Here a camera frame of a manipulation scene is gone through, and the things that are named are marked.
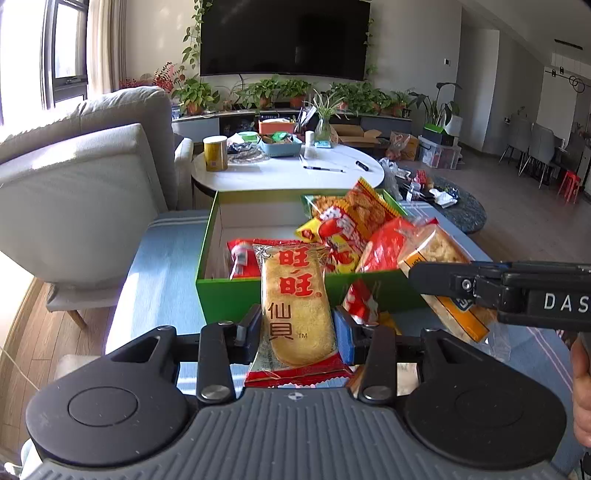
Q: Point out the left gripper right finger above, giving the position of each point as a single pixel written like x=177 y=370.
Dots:
x=374 y=353

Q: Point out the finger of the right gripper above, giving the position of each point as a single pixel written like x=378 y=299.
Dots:
x=505 y=265
x=450 y=280

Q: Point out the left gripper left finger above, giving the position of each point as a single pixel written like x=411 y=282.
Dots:
x=222 y=345

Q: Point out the red white small snack packet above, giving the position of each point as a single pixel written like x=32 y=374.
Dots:
x=360 y=304

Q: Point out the red transparent bread bag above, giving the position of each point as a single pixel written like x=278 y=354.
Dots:
x=400 y=244

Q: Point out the rice cracker packet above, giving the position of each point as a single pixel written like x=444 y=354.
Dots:
x=297 y=344

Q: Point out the red snack bag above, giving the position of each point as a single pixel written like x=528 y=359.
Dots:
x=242 y=258

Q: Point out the yellow lobster noodle snack bag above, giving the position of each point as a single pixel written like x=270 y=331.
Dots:
x=347 y=225

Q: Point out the person's right hand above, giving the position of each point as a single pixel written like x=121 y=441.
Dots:
x=581 y=393

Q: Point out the dark round side table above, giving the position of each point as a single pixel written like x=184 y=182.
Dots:
x=467 y=214

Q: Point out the red plastic stool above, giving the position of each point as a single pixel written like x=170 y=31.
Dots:
x=569 y=187

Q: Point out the grey dining chair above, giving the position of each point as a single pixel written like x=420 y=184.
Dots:
x=542 y=149

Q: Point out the clear storage bin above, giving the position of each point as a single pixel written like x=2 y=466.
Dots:
x=438 y=156

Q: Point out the green cardboard box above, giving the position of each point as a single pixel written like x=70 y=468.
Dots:
x=228 y=278

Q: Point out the white pot tall plant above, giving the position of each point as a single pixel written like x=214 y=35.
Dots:
x=437 y=114

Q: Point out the black marker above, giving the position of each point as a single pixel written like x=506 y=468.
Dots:
x=362 y=166

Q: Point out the green peanut snack bag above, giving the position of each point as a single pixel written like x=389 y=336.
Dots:
x=314 y=204

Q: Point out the black pen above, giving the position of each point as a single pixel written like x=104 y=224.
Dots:
x=316 y=168

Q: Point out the white oval coffee table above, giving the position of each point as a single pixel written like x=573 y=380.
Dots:
x=285 y=174

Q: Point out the open cardboard box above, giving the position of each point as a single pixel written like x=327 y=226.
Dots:
x=355 y=136

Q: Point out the yellow tin can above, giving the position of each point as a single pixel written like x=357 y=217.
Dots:
x=216 y=153

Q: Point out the blue tray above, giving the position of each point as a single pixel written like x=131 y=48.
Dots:
x=289 y=147

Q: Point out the beige sofa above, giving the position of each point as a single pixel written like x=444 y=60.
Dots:
x=79 y=188

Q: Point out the glass vase with plant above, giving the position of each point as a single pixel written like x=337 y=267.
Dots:
x=326 y=105

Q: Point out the orange box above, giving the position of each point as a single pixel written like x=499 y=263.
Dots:
x=270 y=126

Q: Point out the red berry decoration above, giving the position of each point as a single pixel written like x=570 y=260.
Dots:
x=168 y=77

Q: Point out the beige curtain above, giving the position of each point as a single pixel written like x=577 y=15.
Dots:
x=105 y=46

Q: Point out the wall television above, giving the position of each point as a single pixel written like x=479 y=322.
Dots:
x=312 y=38

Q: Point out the window frame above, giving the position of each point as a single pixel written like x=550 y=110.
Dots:
x=63 y=52

